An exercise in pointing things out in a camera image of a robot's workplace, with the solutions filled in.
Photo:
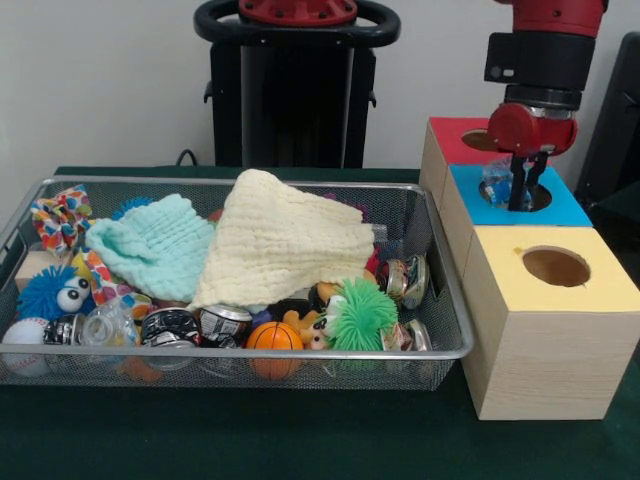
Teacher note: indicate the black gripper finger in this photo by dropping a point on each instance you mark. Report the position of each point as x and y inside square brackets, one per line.
[517, 185]
[537, 172]

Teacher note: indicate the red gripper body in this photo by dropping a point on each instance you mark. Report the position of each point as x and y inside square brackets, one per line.
[525, 130]

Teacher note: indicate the crushed clear bottle blue label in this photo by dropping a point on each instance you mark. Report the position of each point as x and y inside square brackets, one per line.
[497, 180]

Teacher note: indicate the mint waffle cloth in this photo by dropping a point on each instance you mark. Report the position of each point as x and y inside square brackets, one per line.
[155, 240]

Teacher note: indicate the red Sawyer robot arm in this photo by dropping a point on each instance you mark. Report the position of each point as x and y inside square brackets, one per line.
[545, 50]

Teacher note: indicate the red robot arm base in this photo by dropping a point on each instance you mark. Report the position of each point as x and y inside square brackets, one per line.
[300, 12]

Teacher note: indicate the wooden box with three holes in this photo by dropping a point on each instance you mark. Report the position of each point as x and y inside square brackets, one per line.
[550, 360]

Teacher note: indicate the shallow mesh bin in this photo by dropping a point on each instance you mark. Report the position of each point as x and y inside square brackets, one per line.
[350, 372]

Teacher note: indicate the black upright panel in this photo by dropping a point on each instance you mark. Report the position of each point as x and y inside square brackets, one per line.
[620, 125]

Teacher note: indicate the green spiky ball toy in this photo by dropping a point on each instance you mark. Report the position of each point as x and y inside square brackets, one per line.
[362, 315]

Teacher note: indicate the cream waffle cloth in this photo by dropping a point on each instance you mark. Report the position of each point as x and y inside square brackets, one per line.
[270, 240]

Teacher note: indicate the orange plush toy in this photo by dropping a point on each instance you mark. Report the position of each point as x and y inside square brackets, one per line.
[300, 317]

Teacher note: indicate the orange toy basketball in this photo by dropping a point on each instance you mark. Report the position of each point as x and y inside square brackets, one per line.
[275, 336]

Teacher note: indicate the dark green tablecloth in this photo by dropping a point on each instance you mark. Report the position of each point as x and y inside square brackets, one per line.
[300, 440]

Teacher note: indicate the crushed black and white can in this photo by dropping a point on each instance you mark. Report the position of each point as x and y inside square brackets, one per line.
[170, 325]

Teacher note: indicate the multicolour patterned fabric bow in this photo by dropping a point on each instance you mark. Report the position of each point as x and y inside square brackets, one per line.
[60, 220]

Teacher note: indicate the plain wooden block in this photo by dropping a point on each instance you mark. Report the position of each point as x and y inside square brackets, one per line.
[37, 262]

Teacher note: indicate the blue spiky ball with eyes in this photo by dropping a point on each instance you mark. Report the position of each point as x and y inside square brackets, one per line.
[40, 295]

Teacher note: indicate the white toy baseball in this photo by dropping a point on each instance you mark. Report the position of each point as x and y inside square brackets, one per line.
[25, 332]

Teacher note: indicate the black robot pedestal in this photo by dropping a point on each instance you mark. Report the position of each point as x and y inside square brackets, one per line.
[300, 100]

